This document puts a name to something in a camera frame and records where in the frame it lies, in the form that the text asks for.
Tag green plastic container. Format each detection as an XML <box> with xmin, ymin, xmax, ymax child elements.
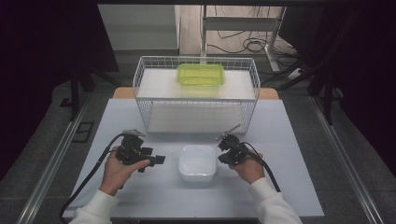
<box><xmin>176</xmin><ymin>63</ymin><xmax>226</xmax><ymax>88</ymax></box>

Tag white plastic container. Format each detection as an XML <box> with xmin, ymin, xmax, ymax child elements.
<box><xmin>178</xmin><ymin>144</ymin><xmax>218</xmax><ymax>183</ymax></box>

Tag black floor bracket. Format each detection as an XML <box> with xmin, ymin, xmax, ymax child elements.
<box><xmin>72</xmin><ymin>120</ymin><xmax>95</xmax><ymax>144</ymax></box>

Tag person's left hand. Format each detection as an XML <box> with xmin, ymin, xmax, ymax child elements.
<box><xmin>98</xmin><ymin>151</ymin><xmax>151</xmax><ymax>197</ymax></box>

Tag person's right hand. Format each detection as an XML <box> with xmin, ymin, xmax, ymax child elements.
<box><xmin>229</xmin><ymin>150</ymin><xmax>265</xmax><ymax>185</ymax></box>

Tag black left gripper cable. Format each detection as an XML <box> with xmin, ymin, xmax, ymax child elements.
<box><xmin>59</xmin><ymin>133</ymin><xmax>127</xmax><ymax>224</ymax></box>

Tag white wire shelf rack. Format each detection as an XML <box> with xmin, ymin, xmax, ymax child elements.
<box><xmin>132</xmin><ymin>55</ymin><xmax>262</xmax><ymax>135</ymax></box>

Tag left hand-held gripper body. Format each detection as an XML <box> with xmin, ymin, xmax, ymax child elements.
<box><xmin>115</xmin><ymin>129</ymin><xmax>150</xmax><ymax>166</ymax></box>

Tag white metal desk frame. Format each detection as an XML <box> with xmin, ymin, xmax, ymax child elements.
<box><xmin>200</xmin><ymin>5</ymin><xmax>288</xmax><ymax>73</ymax></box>

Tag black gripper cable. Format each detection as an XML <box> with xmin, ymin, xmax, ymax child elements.
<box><xmin>241</xmin><ymin>141</ymin><xmax>282</xmax><ymax>193</ymax></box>
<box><xmin>59</xmin><ymin>133</ymin><xmax>127</xmax><ymax>224</ymax></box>

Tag black stand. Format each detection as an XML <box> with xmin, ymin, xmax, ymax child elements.
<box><xmin>261</xmin><ymin>59</ymin><xmax>344</xmax><ymax>125</ymax></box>
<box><xmin>59</xmin><ymin>66</ymin><xmax>122</xmax><ymax>122</ymax></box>

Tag dark curtain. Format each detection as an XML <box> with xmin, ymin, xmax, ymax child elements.
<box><xmin>0</xmin><ymin>0</ymin><xmax>120</xmax><ymax>181</ymax></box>
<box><xmin>278</xmin><ymin>0</ymin><xmax>396</xmax><ymax>178</ymax></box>

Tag white cabinet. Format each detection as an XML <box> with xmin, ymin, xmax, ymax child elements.
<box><xmin>97</xmin><ymin>4</ymin><xmax>181</xmax><ymax>57</ymax></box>

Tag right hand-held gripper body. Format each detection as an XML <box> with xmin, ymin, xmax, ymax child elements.
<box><xmin>216</xmin><ymin>124</ymin><xmax>250</xmax><ymax>166</ymax></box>

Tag black floor cables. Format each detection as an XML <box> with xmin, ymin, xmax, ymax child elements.
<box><xmin>206</xmin><ymin>6</ymin><xmax>300</xmax><ymax>68</ymax></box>

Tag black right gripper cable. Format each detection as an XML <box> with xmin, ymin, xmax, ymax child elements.
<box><xmin>241</xmin><ymin>141</ymin><xmax>282</xmax><ymax>193</ymax></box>

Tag metal floor rail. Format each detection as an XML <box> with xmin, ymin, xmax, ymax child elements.
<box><xmin>15</xmin><ymin>92</ymin><xmax>92</xmax><ymax>224</ymax></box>
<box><xmin>309</xmin><ymin>95</ymin><xmax>386</xmax><ymax>224</ymax></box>

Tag white power strip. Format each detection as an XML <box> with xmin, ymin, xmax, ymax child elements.
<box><xmin>286</xmin><ymin>67</ymin><xmax>303</xmax><ymax>81</ymax></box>

